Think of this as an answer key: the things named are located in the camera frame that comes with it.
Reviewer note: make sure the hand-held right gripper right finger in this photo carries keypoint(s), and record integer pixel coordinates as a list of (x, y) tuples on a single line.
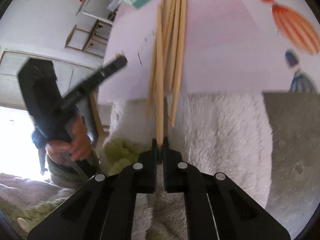
[(171, 160)]

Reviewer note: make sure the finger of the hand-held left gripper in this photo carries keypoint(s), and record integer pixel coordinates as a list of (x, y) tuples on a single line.
[(110, 67)]

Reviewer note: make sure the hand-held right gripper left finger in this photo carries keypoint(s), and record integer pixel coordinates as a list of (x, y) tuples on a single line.
[(150, 160)]

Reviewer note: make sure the tan wooden chopstick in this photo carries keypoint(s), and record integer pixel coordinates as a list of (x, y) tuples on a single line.
[(160, 80)]

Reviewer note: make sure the pile of chopsticks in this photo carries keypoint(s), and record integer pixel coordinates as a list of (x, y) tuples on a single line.
[(178, 42)]

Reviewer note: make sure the person's left hand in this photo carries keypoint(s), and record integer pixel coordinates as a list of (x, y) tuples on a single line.
[(80, 140)]

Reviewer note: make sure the wooden chair with black seat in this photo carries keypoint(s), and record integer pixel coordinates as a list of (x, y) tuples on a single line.
[(85, 40)]

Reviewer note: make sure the white panel door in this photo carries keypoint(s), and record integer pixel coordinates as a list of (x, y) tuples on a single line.
[(15, 65)]

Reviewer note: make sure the white fluffy robe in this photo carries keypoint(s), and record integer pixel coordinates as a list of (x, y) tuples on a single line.
[(212, 142)]

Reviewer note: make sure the white fluffy cloth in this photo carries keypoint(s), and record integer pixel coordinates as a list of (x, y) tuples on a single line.
[(22, 187)]

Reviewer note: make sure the pink printed tablecloth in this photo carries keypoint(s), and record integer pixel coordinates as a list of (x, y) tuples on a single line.
[(225, 42)]

